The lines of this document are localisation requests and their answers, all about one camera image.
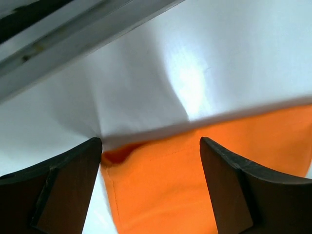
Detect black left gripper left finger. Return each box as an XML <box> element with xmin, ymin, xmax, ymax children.
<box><xmin>0</xmin><ymin>137</ymin><xmax>102</xmax><ymax>234</ymax></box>

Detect orange trousers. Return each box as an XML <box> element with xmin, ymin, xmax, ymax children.
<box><xmin>101</xmin><ymin>105</ymin><xmax>312</xmax><ymax>234</ymax></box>

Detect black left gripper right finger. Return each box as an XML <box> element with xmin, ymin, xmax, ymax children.
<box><xmin>200</xmin><ymin>137</ymin><xmax>312</xmax><ymax>234</ymax></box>

